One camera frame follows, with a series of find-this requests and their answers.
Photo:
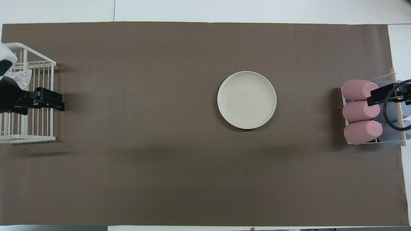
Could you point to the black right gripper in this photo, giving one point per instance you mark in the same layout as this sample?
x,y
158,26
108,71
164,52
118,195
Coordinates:
x,y
406,98

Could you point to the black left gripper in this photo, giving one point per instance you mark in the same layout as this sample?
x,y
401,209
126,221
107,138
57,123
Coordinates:
x,y
9,96

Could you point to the silver mesh sponge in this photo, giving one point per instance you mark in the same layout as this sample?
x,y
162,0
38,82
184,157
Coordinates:
x,y
21,78

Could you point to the cream round plate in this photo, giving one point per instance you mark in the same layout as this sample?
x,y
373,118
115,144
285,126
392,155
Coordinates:
x,y
246,100

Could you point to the blue plastic cup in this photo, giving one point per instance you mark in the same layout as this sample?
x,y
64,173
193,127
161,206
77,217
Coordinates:
x,y
385,85
390,138
405,112

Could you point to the pink plastic cup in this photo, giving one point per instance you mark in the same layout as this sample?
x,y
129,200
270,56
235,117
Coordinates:
x,y
356,89
361,132
358,111

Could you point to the cup rack with wooden dowel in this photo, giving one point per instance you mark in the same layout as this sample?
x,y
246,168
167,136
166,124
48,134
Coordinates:
x,y
400,128

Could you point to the brown table mat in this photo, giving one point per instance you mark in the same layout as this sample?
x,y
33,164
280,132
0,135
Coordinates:
x,y
160,144

